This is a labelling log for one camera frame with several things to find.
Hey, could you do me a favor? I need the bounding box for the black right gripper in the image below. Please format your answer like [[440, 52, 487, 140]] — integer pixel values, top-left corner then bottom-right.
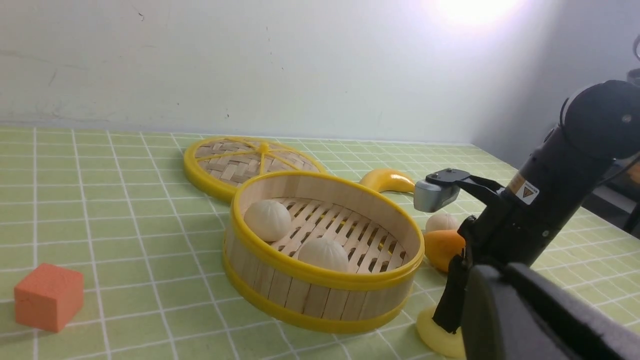
[[432, 175, 640, 360]]

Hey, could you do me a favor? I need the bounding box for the yellow bun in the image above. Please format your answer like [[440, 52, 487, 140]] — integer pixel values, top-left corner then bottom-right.
[[415, 305, 466, 359]]

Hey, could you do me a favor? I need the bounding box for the white bun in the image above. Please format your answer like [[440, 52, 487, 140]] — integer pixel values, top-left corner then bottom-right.
[[243, 199, 292, 243], [424, 212, 460, 233], [297, 237, 349, 272]]

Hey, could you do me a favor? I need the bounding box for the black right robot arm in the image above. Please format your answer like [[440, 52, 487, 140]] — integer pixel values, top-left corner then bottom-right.
[[425, 80, 639, 333]]

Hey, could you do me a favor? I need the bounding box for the bamboo steamer tray yellow rim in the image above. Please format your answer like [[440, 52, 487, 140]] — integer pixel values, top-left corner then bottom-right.
[[222, 171, 425, 334]]

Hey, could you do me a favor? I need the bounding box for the woven bamboo steamer lid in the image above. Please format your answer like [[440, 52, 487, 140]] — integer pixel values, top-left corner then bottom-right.
[[183, 136, 326, 203]]

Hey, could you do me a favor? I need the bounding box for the orange plastic mango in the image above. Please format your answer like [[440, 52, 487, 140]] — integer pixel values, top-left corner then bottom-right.
[[423, 229, 466, 273]]

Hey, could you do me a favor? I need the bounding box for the yellow plastic banana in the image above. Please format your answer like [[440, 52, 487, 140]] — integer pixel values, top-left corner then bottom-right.
[[359, 168, 415, 193]]

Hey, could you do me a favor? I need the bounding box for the green checkered tablecloth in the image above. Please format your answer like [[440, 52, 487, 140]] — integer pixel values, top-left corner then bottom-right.
[[0, 127, 640, 360]]

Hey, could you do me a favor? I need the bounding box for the red foam cube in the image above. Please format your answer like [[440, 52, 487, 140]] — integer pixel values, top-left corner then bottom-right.
[[13, 263, 84, 333]]

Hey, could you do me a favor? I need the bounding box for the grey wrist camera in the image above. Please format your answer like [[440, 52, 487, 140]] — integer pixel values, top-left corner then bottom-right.
[[413, 168, 471, 214]]

